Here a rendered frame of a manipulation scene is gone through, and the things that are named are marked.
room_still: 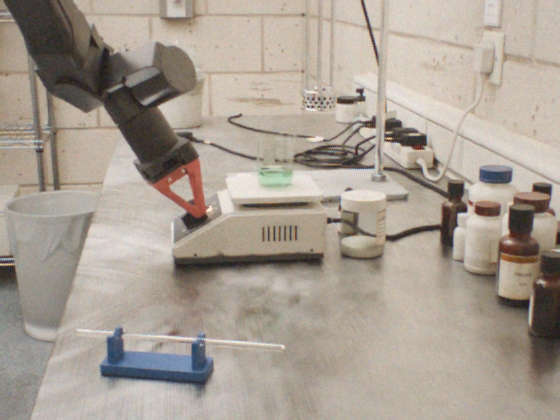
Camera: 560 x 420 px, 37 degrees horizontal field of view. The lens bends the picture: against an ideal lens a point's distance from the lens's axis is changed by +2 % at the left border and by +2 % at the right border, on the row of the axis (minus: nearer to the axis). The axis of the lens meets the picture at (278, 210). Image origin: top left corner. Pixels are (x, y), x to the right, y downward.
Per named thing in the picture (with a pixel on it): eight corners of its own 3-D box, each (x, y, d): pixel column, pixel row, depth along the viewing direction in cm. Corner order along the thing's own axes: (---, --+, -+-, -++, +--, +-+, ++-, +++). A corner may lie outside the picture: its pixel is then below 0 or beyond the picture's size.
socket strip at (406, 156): (405, 170, 161) (406, 147, 160) (359, 135, 199) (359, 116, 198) (433, 169, 162) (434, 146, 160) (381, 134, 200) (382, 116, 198)
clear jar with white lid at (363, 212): (337, 258, 109) (338, 199, 106) (341, 245, 114) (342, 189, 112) (383, 261, 108) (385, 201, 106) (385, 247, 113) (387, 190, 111)
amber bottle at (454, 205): (442, 247, 114) (445, 184, 111) (437, 239, 117) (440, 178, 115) (468, 247, 114) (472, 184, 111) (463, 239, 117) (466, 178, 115)
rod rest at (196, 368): (98, 374, 77) (96, 338, 76) (113, 358, 80) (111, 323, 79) (204, 383, 75) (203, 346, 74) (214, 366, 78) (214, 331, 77)
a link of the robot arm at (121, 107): (107, 70, 105) (80, 89, 101) (143, 51, 101) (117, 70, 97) (137, 117, 107) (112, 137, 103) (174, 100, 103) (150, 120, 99)
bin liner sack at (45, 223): (5, 347, 259) (-6, 218, 248) (23, 307, 290) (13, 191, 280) (117, 340, 263) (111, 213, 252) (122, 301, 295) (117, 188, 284)
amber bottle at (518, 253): (490, 293, 97) (496, 201, 94) (529, 293, 97) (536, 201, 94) (500, 307, 92) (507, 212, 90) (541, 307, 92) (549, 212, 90)
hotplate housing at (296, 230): (172, 267, 105) (169, 207, 103) (171, 237, 118) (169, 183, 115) (343, 260, 108) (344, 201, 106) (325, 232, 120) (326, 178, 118)
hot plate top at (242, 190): (231, 204, 104) (231, 197, 104) (225, 183, 116) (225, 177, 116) (324, 201, 106) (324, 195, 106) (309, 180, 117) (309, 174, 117)
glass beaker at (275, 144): (246, 189, 110) (246, 129, 108) (273, 182, 114) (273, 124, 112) (281, 196, 106) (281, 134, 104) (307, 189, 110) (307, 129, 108)
